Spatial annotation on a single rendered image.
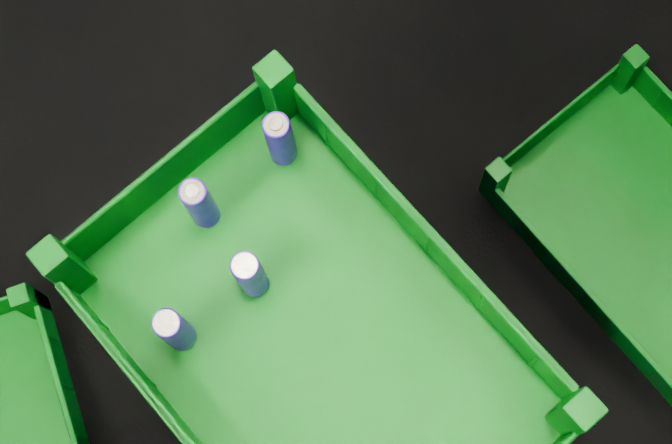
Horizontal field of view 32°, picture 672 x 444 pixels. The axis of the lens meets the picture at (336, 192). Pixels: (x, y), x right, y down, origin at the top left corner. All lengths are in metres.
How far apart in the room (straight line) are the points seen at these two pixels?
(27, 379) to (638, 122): 0.67
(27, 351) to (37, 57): 0.32
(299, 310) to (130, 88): 0.55
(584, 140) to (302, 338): 0.54
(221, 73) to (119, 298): 0.51
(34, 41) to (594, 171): 0.61
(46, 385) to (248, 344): 0.47
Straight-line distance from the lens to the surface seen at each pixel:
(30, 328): 1.23
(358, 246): 0.78
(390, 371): 0.77
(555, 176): 1.22
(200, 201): 0.73
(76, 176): 1.26
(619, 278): 1.21
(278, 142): 0.75
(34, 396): 1.22
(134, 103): 1.27
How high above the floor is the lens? 1.17
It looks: 75 degrees down
